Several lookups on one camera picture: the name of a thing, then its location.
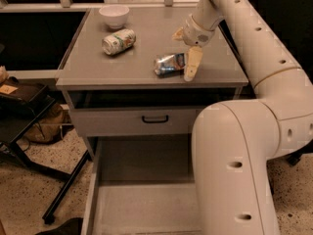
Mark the black side table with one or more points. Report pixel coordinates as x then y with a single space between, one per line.
20 110

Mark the closed grey upper drawer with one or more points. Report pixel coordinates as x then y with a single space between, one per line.
122 122

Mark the white ceramic bowl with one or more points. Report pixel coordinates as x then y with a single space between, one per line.
114 16

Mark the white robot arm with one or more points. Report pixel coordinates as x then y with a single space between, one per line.
232 141

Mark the brown bag on floor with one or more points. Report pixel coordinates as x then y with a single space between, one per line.
50 127

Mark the yellow sticky note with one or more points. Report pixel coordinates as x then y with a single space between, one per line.
7 89

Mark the green and white soda can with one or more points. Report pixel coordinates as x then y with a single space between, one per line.
119 41

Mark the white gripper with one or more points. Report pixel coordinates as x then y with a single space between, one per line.
197 34

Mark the open grey middle drawer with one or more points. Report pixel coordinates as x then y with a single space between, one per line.
142 185

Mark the black drawer handle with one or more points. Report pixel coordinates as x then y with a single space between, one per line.
155 120

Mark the grey drawer cabinet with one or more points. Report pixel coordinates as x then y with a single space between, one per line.
93 80

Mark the blue silver redbull can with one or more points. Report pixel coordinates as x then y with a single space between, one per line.
169 63

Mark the dark object on floor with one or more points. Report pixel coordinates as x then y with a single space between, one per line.
71 227

